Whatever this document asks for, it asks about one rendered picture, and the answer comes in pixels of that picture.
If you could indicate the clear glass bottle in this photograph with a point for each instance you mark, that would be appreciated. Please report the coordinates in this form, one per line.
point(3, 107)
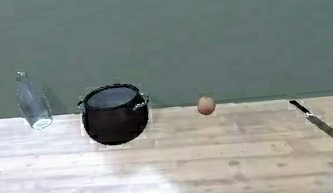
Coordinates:
point(33, 102)

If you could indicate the yellow and red peach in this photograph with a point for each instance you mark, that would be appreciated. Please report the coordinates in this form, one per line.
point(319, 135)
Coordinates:
point(206, 105)

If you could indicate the black cooking pot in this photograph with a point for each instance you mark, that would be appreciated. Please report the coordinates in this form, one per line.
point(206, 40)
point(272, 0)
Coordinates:
point(116, 122)

